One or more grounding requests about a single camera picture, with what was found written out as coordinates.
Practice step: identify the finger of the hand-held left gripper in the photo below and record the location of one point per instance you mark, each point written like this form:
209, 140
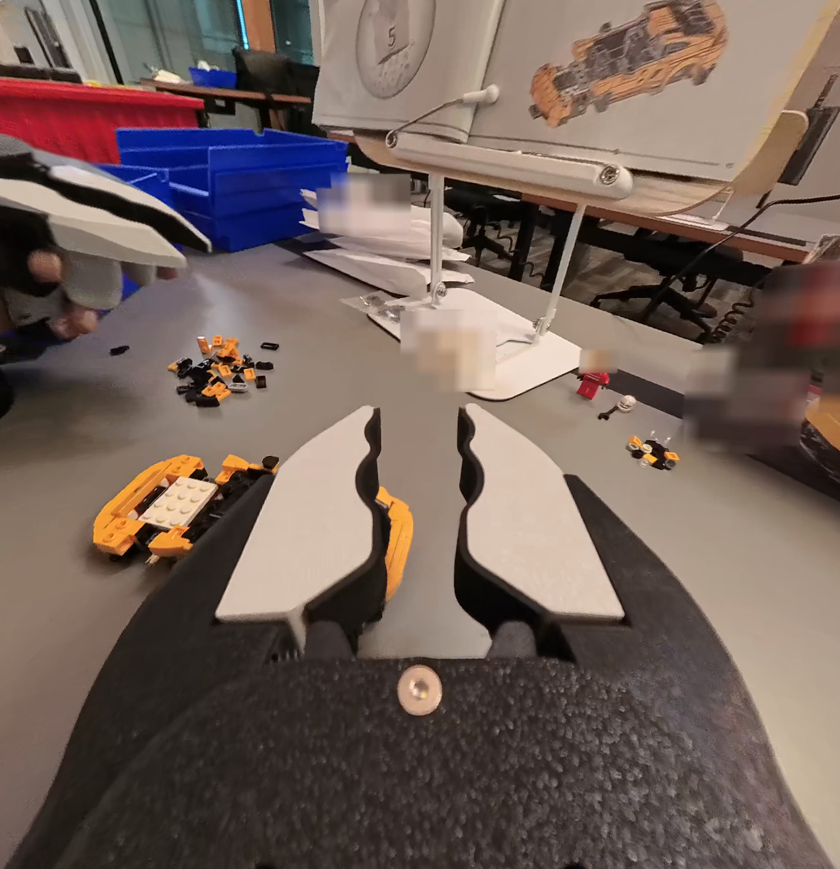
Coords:
121, 224
12, 147

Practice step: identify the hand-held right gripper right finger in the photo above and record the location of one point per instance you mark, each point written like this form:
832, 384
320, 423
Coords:
542, 530

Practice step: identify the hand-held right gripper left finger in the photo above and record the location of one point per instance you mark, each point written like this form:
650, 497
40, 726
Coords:
311, 530

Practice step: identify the orange lego car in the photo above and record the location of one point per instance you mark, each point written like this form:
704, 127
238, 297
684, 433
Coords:
162, 509

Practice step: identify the pile of small lego pieces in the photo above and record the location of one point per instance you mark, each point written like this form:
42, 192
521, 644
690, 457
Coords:
223, 367

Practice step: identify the red lego minifigure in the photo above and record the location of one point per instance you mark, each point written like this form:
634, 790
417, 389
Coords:
592, 386

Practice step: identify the black lego set box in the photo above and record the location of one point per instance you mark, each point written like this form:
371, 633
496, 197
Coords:
830, 455

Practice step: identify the lego instruction booklet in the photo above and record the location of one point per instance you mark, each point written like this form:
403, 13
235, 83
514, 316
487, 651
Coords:
597, 68

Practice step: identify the red storage bin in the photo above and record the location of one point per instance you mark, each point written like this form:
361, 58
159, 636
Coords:
80, 116

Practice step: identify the translucent plastic bag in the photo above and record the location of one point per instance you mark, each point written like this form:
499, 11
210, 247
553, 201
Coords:
372, 308

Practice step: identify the pile of empty paper bags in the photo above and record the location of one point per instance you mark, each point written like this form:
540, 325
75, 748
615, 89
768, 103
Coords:
379, 224

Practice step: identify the white stand rod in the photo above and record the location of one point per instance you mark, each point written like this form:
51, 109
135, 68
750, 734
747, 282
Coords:
559, 272
436, 245

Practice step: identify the white folded paper bag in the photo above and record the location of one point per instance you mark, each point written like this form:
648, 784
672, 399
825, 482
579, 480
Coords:
379, 272

